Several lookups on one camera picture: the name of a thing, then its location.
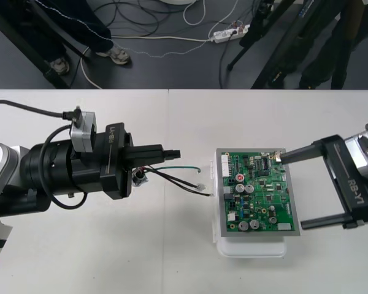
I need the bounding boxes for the black tripod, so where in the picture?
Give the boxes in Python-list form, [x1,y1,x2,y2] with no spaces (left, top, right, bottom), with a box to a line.
[228,0,329,90]
[0,0,73,89]

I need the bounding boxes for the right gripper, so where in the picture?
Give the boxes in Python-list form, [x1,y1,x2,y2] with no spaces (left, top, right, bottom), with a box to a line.
[278,134,368,231]

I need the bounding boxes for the black left wrist camera cable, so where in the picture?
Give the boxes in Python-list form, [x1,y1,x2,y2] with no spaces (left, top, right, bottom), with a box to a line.
[0,99,90,211]

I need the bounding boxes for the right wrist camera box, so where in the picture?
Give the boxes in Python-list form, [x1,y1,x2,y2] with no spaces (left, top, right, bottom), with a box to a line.
[343,130,368,179]

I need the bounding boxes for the green circuit board grey frame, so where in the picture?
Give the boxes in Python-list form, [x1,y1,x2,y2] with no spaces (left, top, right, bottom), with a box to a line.
[218,148,302,239]

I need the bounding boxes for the person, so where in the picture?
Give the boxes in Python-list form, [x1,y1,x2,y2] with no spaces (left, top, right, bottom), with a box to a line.
[297,0,366,90]
[33,0,132,77]

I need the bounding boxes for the white floor cable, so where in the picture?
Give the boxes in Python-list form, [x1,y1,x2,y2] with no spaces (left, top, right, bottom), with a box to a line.
[79,34,216,90]

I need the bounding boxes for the white power strip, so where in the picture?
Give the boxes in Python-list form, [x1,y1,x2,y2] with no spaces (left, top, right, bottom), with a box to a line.
[212,23,251,43]

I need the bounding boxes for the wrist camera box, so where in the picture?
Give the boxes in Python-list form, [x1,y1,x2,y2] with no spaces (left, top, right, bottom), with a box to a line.
[69,105,98,153]
[343,130,368,179]

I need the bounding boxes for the red black green cable bundle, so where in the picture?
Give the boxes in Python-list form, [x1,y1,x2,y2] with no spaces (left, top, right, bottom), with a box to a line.
[131,165,216,197]

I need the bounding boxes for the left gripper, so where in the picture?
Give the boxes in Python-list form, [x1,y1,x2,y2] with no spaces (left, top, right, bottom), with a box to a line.
[98,121,182,202]

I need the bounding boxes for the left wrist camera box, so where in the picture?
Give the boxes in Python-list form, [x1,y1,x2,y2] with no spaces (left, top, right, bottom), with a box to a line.
[69,105,98,153]

